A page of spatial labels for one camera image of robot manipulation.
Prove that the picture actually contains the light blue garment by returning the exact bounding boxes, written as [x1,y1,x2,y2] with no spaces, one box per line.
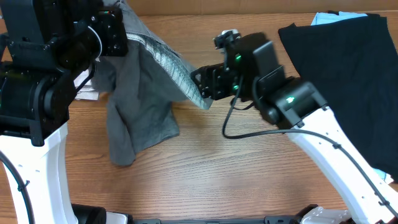
[311,11,368,26]

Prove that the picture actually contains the grey shorts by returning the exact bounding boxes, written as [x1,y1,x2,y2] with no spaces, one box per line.
[91,0,213,166]

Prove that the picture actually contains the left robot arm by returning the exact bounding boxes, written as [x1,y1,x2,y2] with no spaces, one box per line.
[1,0,132,223]

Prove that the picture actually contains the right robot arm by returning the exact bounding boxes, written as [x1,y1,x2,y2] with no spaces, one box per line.
[191,30,397,223]

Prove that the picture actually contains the black garment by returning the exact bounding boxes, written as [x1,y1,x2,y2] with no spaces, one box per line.
[278,14,397,180]

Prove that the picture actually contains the folded beige shorts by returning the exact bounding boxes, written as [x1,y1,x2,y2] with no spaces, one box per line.
[74,70,99,101]

